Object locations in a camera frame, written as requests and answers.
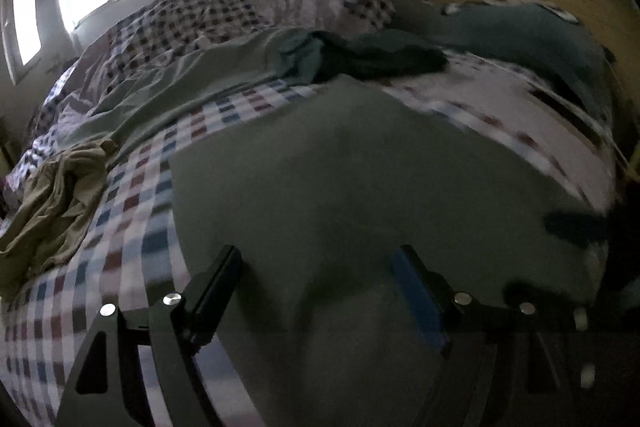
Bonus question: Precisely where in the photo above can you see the dark green garment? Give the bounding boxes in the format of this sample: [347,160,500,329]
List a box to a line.
[169,79,596,426]

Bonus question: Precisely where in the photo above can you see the light grey-green garment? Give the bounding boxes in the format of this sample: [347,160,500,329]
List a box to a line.
[58,27,311,156]

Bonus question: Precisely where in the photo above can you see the checkered bed sheet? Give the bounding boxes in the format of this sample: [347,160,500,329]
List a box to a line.
[1,53,614,426]

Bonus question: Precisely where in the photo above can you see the khaki tan garment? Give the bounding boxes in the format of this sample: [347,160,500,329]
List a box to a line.
[1,138,117,300]

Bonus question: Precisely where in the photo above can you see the teal pillow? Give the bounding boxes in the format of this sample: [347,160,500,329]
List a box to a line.
[392,0,612,124]

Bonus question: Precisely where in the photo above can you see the dark teal garment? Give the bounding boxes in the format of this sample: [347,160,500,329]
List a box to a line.
[277,29,448,84]

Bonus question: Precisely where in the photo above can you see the checkered crumpled duvet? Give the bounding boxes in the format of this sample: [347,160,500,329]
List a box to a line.
[29,0,395,139]

